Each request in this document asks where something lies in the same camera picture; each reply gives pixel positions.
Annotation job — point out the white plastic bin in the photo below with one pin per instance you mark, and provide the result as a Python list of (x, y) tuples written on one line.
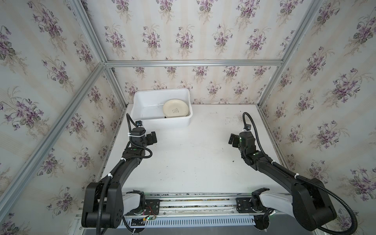
[(148, 107)]

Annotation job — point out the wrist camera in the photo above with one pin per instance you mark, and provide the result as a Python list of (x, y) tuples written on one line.
[(247, 127), (138, 123)]

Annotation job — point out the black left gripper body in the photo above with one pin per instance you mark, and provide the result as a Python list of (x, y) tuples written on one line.
[(147, 140)]

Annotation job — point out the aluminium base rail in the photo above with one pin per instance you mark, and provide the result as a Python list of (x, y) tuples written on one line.
[(194, 206)]

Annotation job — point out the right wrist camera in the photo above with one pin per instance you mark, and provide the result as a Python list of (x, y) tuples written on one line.
[(247, 127)]

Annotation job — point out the large cream plate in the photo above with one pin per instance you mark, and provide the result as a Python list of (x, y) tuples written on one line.
[(175, 108)]

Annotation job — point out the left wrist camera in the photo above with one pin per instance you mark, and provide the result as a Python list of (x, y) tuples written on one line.
[(138, 123)]

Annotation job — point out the aluminium frame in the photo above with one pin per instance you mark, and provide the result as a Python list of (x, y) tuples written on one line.
[(49, 49)]

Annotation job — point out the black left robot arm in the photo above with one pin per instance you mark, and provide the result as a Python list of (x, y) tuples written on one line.
[(103, 202)]

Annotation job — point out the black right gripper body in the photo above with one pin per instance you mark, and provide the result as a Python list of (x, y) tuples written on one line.
[(235, 140)]

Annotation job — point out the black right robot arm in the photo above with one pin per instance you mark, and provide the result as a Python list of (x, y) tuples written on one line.
[(309, 205)]

